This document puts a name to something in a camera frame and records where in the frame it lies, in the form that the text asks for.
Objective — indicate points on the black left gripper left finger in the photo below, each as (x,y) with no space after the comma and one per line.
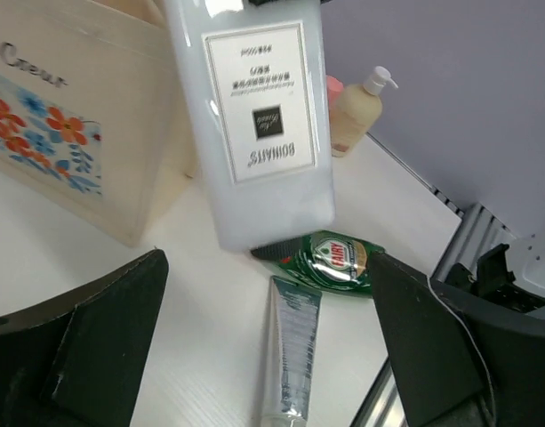
(78,359)

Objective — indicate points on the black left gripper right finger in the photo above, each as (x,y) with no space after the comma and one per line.
(463,353)

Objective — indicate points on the white bottle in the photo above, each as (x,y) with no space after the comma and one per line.
(253,75)

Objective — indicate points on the beige canvas tote bag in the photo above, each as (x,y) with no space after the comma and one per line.
(92,114)

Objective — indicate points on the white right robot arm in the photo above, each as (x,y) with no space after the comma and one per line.
(456,163)

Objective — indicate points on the peach bottle pink cap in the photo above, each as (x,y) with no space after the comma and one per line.
(334,89)

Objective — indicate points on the cream pump lotion bottle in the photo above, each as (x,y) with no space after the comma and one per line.
(356,110)

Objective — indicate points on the green Fairy dish soap bottle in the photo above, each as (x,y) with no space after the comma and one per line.
(324,260)

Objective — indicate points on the silver toothpaste tube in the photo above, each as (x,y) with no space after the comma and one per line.
(292,337)

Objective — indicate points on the aluminium mounting rail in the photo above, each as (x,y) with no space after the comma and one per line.
(382,406)

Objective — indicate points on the right side aluminium rail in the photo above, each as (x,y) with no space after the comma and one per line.
(478,232)

